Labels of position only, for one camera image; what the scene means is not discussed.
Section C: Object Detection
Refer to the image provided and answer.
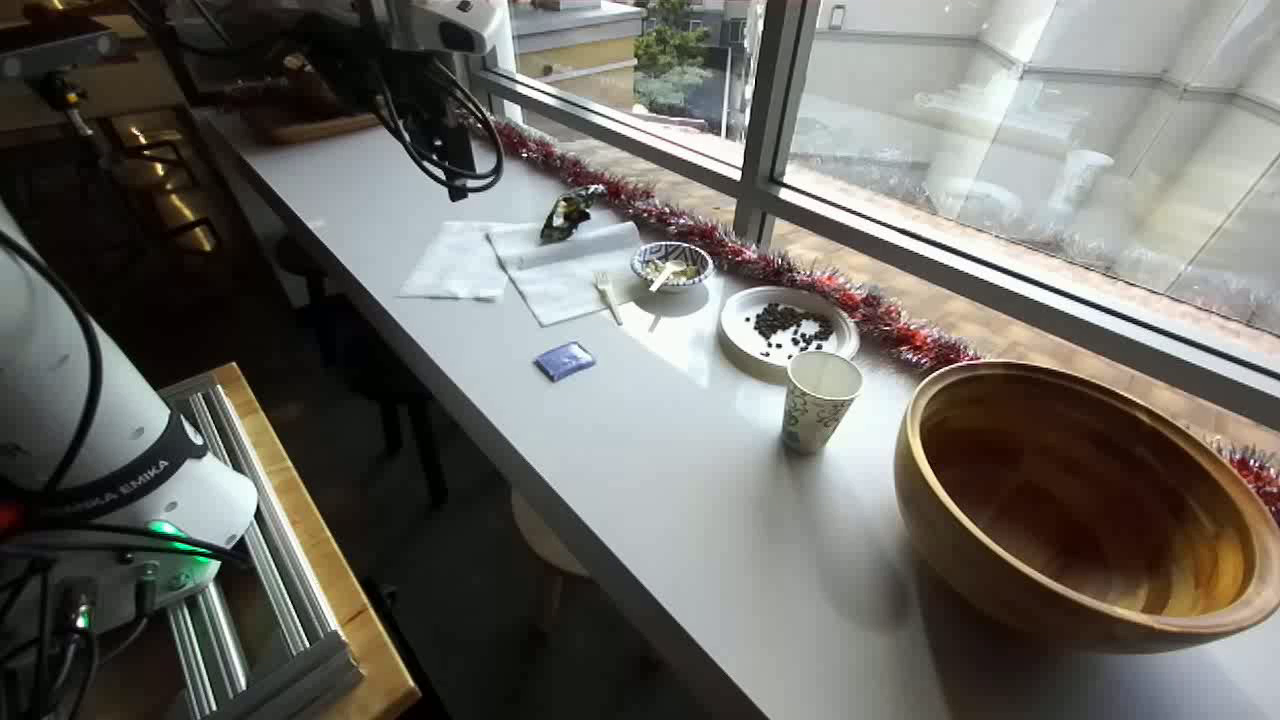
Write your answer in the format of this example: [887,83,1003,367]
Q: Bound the aluminium rail frame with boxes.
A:
[166,380,360,720]

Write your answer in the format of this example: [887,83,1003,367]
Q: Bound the large wooden bowl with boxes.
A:
[897,362,1280,652]

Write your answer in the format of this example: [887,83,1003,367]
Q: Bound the blue card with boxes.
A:
[535,339,597,385]

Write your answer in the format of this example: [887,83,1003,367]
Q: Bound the wooden tray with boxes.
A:
[240,101,374,143]

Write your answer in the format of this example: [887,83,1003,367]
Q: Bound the white paper towel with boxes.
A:
[405,222,508,303]
[487,224,638,328]

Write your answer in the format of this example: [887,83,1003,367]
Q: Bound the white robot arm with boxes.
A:
[0,0,508,644]

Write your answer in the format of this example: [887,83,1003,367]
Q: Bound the crumpled snack bag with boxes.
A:
[540,187,597,245]

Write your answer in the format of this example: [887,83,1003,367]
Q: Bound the white plate with dark bits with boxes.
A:
[720,286,859,380]

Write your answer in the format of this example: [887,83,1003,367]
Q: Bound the far white paper towel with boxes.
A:
[405,222,508,303]

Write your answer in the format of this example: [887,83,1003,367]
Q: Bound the blue patterned paper bowl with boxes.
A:
[633,242,711,292]

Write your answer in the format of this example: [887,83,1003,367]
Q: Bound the near white paper towel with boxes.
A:
[487,224,638,328]

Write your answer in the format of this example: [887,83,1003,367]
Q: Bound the red tinsel garland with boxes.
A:
[487,117,1280,523]

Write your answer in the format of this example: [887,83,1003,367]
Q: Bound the patterned paper cup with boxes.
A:
[779,353,862,455]

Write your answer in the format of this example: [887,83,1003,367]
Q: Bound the white popcorn pieces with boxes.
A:
[638,259,696,286]

